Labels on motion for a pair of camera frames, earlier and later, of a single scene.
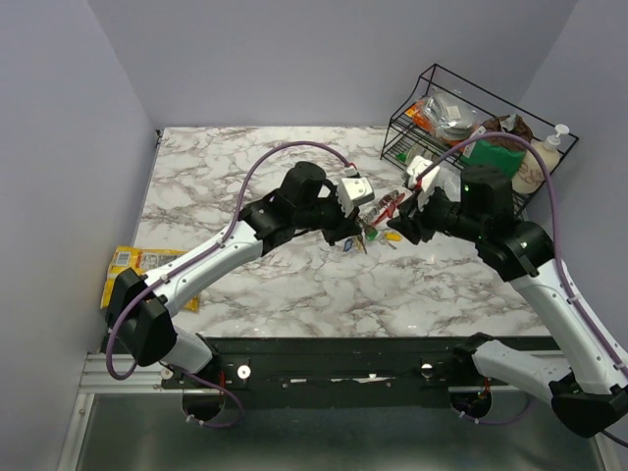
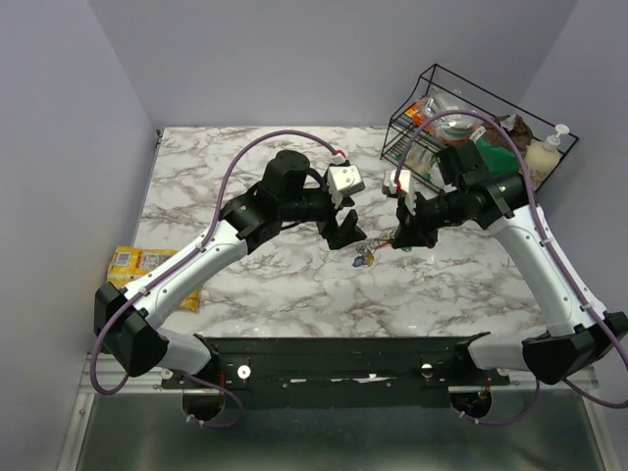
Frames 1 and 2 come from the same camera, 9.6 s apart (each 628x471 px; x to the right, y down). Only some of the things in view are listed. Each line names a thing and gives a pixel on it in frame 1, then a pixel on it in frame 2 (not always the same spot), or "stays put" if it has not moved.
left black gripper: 344,228 stays put
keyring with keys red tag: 378,215 -> 370,244
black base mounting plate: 334,372 stays put
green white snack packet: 418,150 stays put
